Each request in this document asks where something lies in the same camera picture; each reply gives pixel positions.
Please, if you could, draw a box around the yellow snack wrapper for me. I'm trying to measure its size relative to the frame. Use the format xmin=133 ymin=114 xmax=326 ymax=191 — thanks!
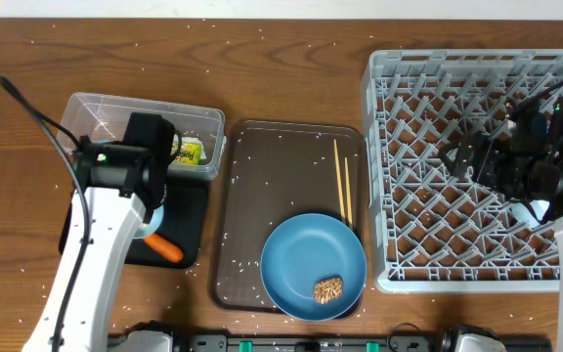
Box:
xmin=171 ymin=142 xmax=207 ymax=165

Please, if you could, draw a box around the orange carrot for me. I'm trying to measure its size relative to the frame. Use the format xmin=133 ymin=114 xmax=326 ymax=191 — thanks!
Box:
xmin=143 ymin=233 xmax=184 ymax=263

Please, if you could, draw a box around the white bowl with rice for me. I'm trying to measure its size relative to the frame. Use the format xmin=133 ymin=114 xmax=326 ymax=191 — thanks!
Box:
xmin=134 ymin=205 xmax=164 ymax=239

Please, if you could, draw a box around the light blue plastic cup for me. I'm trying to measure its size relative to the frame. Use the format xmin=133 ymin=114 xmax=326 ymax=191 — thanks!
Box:
xmin=510 ymin=200 xmax=549 ymax=229

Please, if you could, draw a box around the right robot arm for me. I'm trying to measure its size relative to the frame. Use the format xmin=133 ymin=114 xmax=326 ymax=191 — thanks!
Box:
xmin=438 ymin=96 xmax=563 ymax=351

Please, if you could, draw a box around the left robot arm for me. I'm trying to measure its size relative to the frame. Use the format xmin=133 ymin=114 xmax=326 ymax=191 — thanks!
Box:
xmin=23 ymin=112 xmax=175 ymax=351

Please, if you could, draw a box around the grey plastic dishwasher rack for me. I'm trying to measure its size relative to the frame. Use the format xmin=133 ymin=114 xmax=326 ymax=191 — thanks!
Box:
xmin=360 ymin=49 xmax=563 ymax=293

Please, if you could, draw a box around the right wooden chopstick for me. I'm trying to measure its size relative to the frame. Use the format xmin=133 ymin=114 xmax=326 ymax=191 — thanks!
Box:
xmin=344 ymin=156 xmax=353 ymax=230

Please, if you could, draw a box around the wooden chopstick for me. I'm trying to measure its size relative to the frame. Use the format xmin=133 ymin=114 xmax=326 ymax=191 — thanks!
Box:
xmin=333 ymin=139 xmax=346 ymax=224
xmin=344 ymin=156 xmax=353 ymax=230

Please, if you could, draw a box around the left wooden chopstick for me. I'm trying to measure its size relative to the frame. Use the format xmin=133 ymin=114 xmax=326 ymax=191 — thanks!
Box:
xmin=333 ymin=139 xmax=346 ymax=224

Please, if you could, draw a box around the large blue plate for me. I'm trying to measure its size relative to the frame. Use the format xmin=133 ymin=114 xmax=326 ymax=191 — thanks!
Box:
xmin=260 ymin=213 xmax=368 ymax=322

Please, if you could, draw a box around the brown food chunk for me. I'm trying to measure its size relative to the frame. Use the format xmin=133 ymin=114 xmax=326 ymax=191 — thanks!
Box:
xmin=313 ymin=276 xmax=344 ymax=305

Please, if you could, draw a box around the dark brown serving tray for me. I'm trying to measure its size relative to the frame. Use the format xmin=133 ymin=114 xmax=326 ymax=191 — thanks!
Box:
xmin=210 ymin=120 xmax=366 ymax=313

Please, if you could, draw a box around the black plastic tray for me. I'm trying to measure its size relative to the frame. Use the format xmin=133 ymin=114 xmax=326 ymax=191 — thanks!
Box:
xmin=58 ymin=168 xmax=210 ymax=270

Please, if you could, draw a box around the clear plastic bin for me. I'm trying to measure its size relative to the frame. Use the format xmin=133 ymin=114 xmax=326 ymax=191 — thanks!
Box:
xmin=61 ymin=92 xmax=226 ymax=181

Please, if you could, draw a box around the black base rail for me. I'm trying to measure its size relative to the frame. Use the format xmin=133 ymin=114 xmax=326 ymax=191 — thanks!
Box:
xmin=108 ymin=320 xmax=553 ymax=352

